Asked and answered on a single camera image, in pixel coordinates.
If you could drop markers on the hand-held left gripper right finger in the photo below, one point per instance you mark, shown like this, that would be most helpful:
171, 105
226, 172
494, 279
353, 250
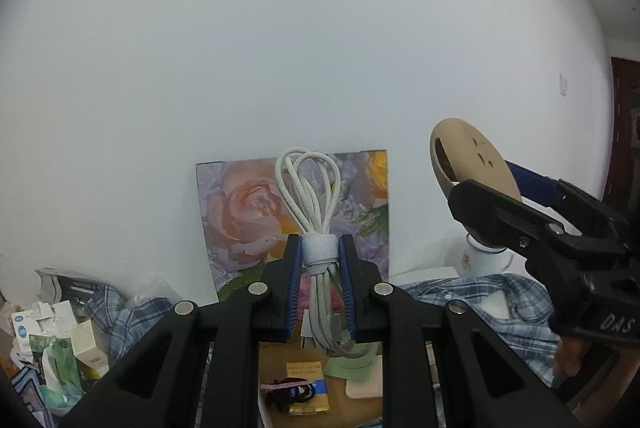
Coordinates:
348, 288

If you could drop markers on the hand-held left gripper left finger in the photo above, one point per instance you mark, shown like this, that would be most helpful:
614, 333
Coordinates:
295, 288

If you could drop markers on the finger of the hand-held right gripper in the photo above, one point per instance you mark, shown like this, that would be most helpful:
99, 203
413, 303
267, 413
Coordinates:
495, 213
537, 185

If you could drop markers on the round beige silicone pouch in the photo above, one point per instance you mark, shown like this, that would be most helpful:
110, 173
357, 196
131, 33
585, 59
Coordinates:
475, 157

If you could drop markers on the green paper envelope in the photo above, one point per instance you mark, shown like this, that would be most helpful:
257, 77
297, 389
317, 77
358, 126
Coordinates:
350, 365

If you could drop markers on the cardboard box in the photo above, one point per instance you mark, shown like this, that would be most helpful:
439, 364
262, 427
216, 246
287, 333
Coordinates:
340, 403

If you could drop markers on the person's right hand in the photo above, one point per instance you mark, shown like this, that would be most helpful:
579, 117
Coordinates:
567, 358

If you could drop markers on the white enamel mug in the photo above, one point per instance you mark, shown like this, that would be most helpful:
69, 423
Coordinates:
480, 263

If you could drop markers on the yellow blue cigarette pack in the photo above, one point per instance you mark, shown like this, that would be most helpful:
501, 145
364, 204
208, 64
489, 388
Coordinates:
300, 369

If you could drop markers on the floral painting board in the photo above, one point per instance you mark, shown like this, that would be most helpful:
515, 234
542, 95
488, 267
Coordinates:
240, 218

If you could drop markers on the blue plaid shirt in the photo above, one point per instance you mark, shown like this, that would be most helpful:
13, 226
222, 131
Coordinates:
500, 303

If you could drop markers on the brown wooden door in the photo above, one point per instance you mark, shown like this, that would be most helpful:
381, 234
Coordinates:
622, 132

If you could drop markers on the beige phone case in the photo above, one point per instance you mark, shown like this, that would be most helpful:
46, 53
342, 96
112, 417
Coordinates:
367, 388

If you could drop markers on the clear plastic bag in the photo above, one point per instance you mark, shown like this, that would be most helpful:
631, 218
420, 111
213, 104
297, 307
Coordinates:
150, 290

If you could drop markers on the small cream box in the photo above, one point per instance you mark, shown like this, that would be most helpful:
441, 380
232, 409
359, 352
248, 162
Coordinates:
90, 343

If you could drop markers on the grey printed box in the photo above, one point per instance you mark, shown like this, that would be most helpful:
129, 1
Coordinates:
70, 288

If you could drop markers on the green tissue pack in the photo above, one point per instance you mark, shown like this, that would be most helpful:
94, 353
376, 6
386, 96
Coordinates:
57, 368

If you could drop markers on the white box with blue circle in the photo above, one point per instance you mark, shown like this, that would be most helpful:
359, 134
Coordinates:
22, 330

